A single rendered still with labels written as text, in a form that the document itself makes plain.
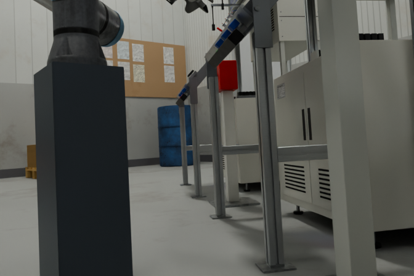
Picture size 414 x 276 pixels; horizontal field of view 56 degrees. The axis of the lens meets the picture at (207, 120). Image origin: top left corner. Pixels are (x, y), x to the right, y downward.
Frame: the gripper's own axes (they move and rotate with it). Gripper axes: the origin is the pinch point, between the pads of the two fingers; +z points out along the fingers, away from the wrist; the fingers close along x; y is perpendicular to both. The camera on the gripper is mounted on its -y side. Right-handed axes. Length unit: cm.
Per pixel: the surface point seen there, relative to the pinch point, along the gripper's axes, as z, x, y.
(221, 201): 56, -60, 42
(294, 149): 44, 14, 20
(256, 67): 22.3, 12.7, 9.6
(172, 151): 53, -470, 23
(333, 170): 47, 36, 24
